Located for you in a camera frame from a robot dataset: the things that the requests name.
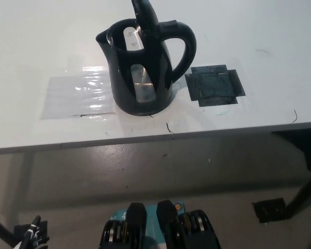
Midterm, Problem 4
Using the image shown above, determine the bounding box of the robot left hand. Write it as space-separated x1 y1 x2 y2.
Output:
14 215 50 249

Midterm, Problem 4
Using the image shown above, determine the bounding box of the black electric kettle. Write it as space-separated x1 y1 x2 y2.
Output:
95 19 197 117

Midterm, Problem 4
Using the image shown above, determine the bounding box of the black hinged kettle lid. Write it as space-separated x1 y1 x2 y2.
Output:
131 0 160 35

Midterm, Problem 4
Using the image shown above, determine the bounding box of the black table leg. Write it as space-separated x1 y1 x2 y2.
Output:
285 167 311 212
0 212 18 249

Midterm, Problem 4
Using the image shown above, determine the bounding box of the clear plastic tape sheet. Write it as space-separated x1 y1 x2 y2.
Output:
40 66 118 120

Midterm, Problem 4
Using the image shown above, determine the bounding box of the black tape patch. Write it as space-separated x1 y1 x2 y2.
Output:
184 63 247 108

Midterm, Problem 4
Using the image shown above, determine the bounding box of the black table frame beam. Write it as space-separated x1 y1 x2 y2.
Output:
271 126 311 172

